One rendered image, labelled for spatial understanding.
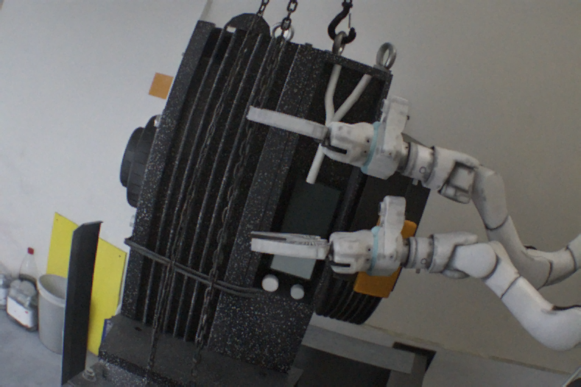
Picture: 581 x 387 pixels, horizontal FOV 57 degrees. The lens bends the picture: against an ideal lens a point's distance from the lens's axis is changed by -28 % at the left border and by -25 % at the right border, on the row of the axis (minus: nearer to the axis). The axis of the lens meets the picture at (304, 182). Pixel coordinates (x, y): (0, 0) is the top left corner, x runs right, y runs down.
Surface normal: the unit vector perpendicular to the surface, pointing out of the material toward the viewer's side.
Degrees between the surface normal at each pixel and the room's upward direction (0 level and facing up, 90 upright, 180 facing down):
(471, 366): 90
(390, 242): 57
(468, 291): 90
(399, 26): 90
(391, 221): 76
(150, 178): 90
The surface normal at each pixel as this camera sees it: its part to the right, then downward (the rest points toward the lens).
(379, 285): 0.01, 0.15
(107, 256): -0.18, 0.03
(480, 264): -0.59, 0.05
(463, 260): -0.76, -0.02
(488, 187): 0.36, 0.21
